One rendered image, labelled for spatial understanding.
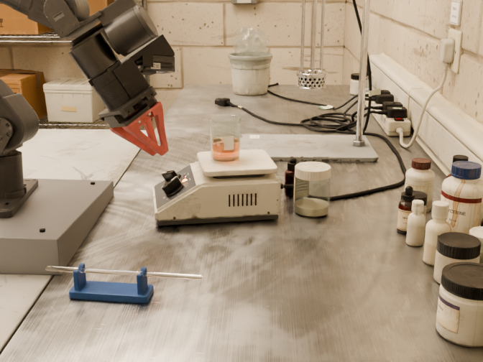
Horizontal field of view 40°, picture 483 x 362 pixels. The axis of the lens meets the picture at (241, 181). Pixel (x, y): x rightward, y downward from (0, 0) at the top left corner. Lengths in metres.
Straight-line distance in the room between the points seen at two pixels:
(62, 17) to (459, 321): 0.66
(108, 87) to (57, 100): 2.38
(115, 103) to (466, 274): 0.55
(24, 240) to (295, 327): 0.37
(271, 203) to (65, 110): 2.40
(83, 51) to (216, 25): 2.52
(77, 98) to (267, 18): 1.03
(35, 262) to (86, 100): 2.44
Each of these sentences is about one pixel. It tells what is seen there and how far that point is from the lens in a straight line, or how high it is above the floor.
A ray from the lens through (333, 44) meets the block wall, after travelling 3.51.
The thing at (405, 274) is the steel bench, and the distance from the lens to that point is 0.92.
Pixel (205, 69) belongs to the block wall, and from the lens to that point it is 3.52.
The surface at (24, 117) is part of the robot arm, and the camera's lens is 1.05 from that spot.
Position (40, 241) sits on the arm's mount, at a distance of 0.91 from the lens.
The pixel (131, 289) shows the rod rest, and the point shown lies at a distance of 0.84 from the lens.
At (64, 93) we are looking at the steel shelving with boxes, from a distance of 3.35.
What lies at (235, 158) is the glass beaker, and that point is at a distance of 1.07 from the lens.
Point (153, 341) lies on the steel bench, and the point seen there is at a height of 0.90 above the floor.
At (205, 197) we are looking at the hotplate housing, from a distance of 1.04.
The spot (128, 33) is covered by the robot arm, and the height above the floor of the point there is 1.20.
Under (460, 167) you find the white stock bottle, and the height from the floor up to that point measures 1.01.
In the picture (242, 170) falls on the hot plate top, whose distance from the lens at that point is 1.04.
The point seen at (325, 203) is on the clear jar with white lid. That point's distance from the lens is 1.09.
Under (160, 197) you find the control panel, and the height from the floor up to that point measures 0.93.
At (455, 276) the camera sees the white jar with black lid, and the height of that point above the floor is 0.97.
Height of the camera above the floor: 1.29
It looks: 18 degrees down
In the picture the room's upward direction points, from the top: straight up
